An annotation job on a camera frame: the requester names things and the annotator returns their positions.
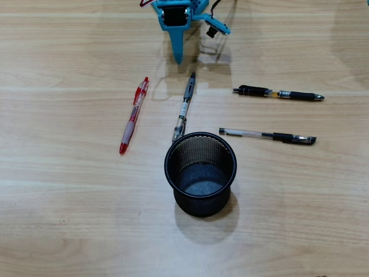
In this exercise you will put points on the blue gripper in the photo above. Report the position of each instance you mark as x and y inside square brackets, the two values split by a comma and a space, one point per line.
[172, 15]

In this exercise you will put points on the clear pen grey grip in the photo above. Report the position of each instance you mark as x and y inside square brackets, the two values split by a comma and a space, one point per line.
[184, 106]

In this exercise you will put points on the red pen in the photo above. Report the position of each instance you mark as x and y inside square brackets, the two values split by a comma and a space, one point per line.
[135, 112]

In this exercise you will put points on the black pen silver tip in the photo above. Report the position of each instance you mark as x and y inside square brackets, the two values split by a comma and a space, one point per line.
[299, 95]

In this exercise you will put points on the clear gel pen black cap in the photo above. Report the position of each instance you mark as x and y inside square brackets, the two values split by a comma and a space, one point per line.
[282, 136]

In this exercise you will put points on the black mesh pen holder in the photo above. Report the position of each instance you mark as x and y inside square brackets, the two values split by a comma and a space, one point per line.
[201, 202]

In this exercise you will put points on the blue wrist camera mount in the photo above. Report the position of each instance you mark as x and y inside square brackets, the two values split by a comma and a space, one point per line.
[219, 27]

